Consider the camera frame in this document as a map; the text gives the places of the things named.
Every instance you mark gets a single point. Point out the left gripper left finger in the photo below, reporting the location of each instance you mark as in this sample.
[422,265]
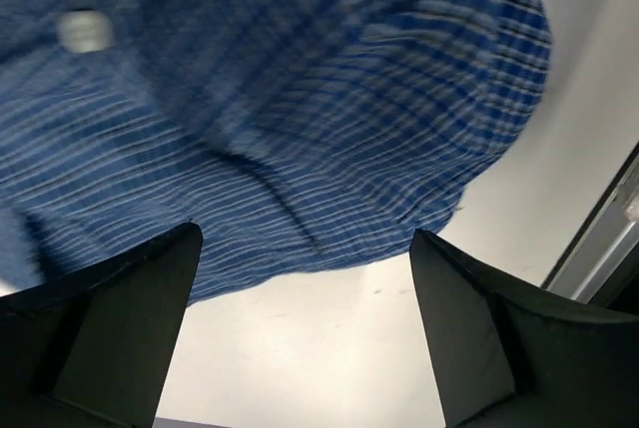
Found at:
[93,348]

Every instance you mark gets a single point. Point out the blue plaid long sleeve shirt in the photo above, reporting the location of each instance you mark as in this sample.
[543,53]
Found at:
[299,135]

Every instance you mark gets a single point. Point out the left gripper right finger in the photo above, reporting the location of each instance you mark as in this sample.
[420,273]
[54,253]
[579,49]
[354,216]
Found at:
[506,353]

